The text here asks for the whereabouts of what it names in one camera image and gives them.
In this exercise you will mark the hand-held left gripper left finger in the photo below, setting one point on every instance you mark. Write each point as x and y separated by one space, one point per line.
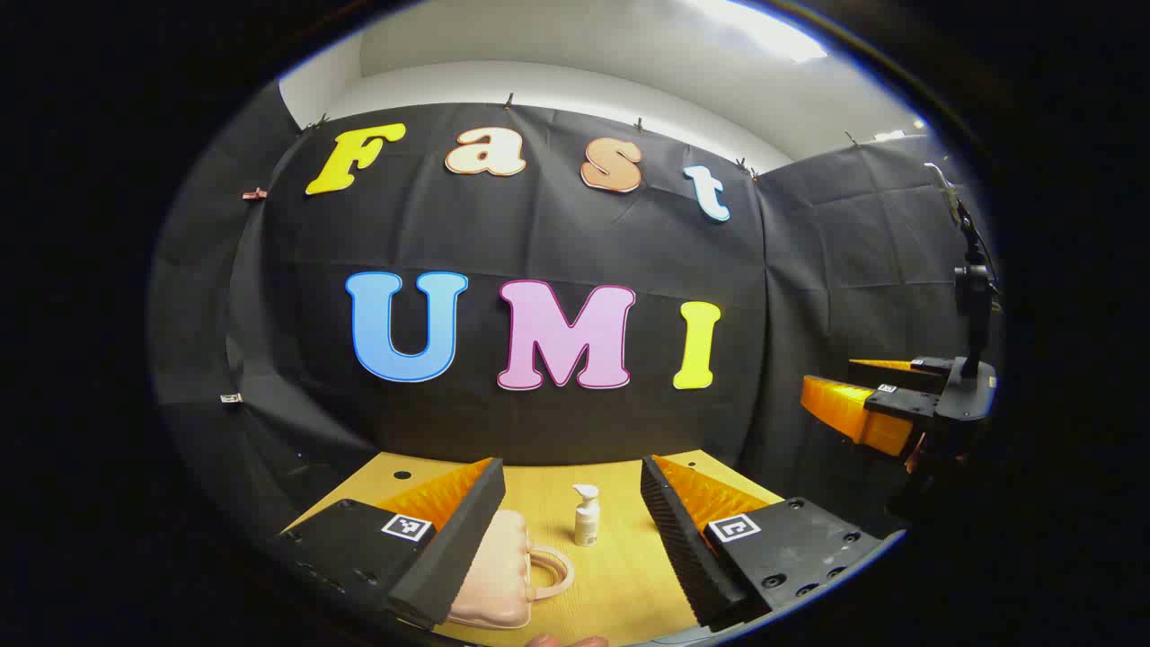
454 548

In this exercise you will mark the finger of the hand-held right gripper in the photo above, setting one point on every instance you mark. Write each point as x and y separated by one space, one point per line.
898 367
849 409

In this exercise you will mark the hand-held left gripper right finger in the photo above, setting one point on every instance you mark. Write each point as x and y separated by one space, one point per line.
678 548

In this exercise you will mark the pink suitcase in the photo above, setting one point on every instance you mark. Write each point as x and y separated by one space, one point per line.
499 575

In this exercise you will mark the white pump bottle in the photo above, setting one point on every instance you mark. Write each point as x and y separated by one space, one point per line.
586 526

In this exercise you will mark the black backdrop cloth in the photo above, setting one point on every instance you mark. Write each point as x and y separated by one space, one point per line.
539 234

